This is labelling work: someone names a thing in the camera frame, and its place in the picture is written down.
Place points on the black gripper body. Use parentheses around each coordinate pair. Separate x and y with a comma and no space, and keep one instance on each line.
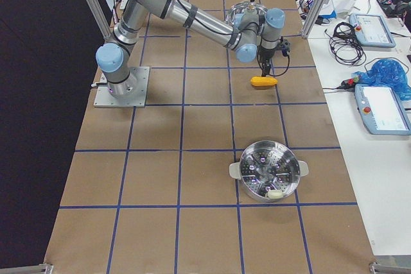
(265,55)

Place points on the yellow toy corn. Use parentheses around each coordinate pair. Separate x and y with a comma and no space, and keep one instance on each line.
(263,81)

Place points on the glass pot lid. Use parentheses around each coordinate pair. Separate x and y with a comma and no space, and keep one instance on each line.
(236,12)

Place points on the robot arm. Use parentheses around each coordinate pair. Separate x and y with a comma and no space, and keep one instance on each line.
(251,30)

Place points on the teach pendant tablet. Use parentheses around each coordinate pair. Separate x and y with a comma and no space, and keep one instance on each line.
(381,110)
(371,30)

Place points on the blue plastic bag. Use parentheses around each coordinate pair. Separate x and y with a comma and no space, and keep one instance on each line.
(386,72)

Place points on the steel steamer basket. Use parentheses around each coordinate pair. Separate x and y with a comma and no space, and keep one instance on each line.
(268,171)

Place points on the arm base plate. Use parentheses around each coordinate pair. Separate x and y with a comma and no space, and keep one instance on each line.
(130,93)

